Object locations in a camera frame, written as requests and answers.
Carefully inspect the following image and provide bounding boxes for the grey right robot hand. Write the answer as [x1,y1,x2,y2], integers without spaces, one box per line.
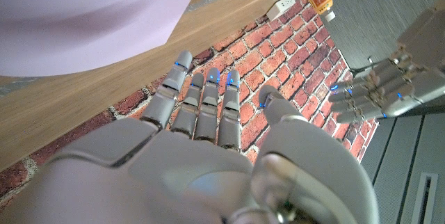
[0,49,380,224]

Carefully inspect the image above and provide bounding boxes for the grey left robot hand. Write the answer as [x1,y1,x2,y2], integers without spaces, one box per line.
[328,0,445,124]

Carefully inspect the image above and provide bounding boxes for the purple file folder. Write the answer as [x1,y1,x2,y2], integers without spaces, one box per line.
[0,0,208,77]

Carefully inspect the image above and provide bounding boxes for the brick print backdrop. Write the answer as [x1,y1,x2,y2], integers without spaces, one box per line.
[0,0,380,202]

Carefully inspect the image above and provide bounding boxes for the white power socket box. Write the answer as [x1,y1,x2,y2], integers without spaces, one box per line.
[266,0,297,22]

